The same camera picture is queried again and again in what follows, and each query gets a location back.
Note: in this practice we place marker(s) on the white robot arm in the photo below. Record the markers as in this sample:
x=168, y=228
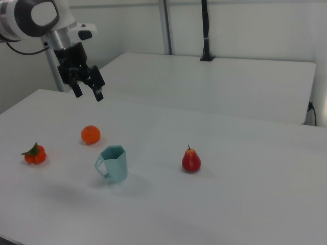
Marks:
x=38, y=12

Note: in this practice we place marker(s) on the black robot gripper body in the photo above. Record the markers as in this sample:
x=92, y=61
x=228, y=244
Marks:
x=70, y=58

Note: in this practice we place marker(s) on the silver post behind arm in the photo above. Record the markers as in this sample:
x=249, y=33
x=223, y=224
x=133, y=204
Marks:
x=52, y=70

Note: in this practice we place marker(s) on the black camera pole with base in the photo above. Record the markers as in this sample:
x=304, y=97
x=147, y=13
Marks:
x=206, y=25

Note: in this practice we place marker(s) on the aluminium vertical frame profile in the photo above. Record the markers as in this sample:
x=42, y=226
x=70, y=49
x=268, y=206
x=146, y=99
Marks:
x=166, y=25

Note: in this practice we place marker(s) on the large orange fruit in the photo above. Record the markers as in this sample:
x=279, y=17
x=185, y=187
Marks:
x=90, y=134

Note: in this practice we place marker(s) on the light blue angular mug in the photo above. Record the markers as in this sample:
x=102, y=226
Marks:
x=116, y=163

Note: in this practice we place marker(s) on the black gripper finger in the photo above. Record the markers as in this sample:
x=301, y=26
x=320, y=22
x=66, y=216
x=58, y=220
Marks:
x=95, y=81
x=76, y=88

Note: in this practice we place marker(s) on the red yellow pear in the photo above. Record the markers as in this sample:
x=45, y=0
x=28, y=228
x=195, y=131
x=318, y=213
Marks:
x=191, y=162

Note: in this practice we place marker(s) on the white adjacent table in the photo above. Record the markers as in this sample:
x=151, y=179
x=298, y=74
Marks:
x=217, y=84

